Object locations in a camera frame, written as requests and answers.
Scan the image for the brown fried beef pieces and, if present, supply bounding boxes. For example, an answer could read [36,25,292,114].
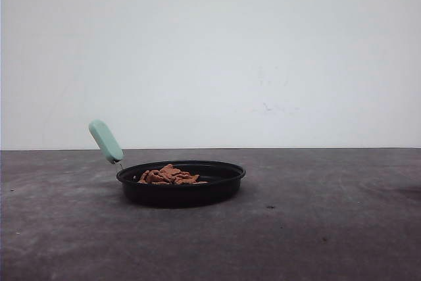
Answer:
[133,164,207,186]

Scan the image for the black frying pan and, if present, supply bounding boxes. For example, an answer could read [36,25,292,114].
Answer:
[88,120,246,207]

